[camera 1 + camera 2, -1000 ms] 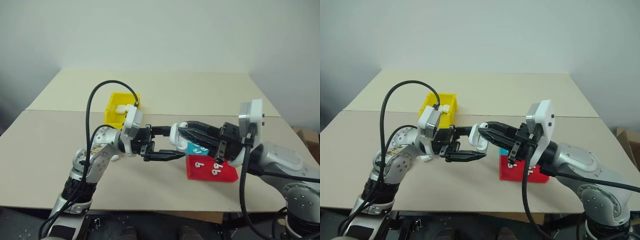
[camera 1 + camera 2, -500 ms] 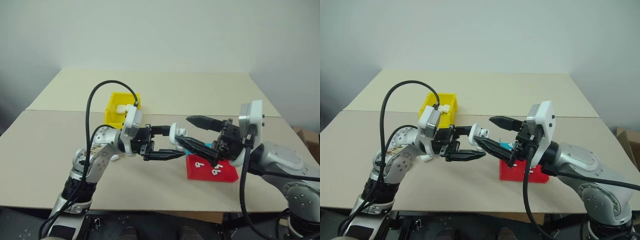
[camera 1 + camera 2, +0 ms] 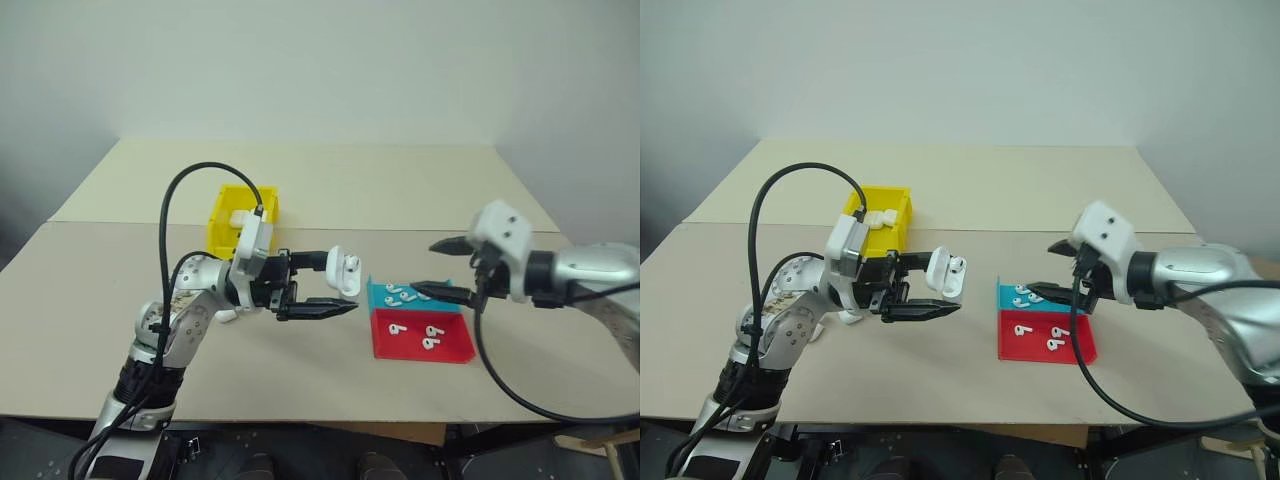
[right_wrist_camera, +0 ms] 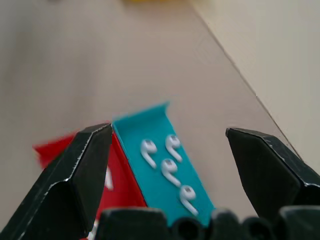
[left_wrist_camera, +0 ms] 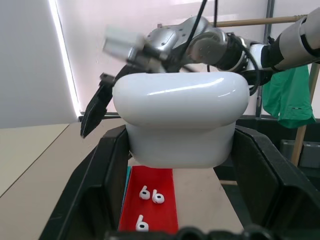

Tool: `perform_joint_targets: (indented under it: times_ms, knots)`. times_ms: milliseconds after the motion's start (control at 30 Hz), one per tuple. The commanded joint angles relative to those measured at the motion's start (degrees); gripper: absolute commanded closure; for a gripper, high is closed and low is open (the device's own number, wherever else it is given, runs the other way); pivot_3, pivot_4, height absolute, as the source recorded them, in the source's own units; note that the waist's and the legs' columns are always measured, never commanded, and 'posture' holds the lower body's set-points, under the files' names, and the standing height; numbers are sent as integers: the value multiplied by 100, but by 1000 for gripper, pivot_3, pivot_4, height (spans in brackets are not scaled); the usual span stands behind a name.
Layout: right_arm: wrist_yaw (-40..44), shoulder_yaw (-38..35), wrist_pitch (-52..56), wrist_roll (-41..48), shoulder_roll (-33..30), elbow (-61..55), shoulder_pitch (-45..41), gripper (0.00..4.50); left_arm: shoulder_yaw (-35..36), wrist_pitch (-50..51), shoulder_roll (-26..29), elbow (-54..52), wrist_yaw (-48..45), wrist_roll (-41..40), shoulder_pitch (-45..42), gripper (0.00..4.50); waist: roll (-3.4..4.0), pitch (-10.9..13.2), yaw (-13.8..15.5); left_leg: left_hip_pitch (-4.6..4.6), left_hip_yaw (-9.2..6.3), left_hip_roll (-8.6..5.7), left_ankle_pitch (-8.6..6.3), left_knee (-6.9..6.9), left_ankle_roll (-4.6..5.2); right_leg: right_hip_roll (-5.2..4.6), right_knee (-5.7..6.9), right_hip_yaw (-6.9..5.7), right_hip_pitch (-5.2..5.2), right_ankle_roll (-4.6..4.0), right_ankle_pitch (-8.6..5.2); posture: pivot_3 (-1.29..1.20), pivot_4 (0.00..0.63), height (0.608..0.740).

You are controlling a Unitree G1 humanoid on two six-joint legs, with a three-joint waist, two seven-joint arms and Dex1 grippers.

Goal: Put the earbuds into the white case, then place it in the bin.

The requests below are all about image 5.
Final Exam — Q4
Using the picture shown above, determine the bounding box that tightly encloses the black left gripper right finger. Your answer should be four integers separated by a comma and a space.
215, 124, 320, 240

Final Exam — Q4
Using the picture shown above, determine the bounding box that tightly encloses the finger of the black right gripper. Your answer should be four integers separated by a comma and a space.
79, 72, 118, 139

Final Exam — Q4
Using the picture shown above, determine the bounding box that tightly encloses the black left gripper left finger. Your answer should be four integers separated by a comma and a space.
39, 124, 132, 240

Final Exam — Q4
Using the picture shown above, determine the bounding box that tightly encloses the white earbud charging case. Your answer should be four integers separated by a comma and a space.
111, 70, 250, 169

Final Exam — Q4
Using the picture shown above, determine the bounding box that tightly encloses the grey box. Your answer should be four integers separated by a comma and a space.
279, 139, 320, 168

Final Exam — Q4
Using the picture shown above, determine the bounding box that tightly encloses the white earbud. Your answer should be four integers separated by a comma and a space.
150, 189, 165, 205
135, 214, 150, 232
138, 185, 151, 201

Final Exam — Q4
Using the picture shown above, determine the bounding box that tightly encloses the red tray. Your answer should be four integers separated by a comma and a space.
118, 165, 180, 232

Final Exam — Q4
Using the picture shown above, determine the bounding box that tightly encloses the green garment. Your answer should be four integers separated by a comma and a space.
261, 65, 317, 129

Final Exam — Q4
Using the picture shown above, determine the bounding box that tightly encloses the wooden clothes rack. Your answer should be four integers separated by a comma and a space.
212, 14, 316, 186

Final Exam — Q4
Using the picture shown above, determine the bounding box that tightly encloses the grey metal pole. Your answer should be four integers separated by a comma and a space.
255, 0, 274, 118

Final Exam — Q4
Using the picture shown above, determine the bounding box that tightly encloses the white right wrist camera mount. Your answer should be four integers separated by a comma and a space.
102, 24, 146, 63

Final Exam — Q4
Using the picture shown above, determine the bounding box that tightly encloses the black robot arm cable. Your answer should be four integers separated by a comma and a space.
182, 0, 208, 55

